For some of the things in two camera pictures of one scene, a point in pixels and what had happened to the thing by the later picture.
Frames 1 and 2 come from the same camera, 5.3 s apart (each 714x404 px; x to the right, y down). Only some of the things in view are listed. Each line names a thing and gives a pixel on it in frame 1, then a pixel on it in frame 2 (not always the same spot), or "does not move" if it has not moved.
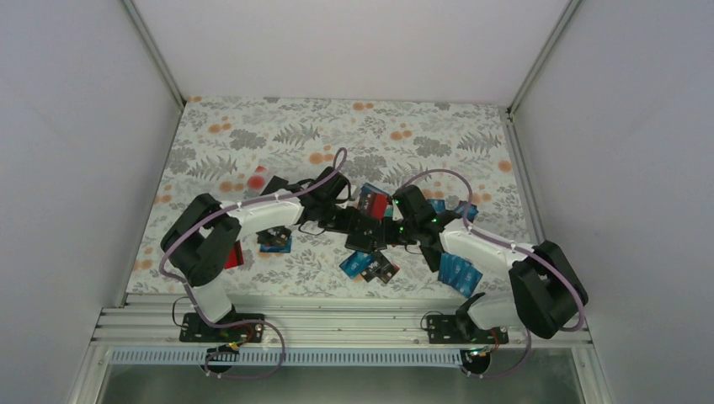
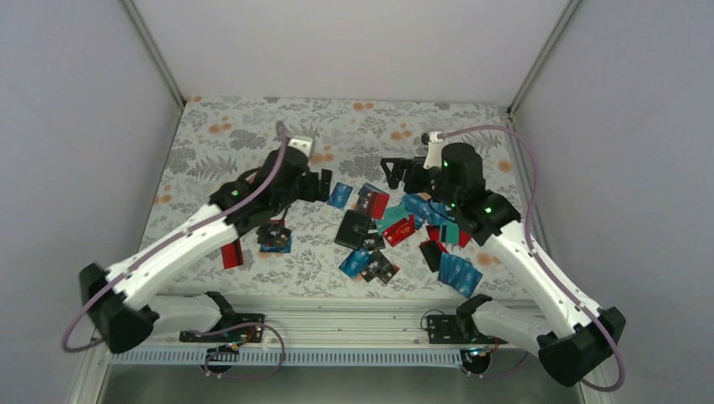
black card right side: [432, 257] does not move
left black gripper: [353, 215] -> [311, 194]
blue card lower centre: [356, 263] does not move
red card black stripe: [378, 204] does not move
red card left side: [236, 257] does not move
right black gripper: [390, 238] -> [401, 164]
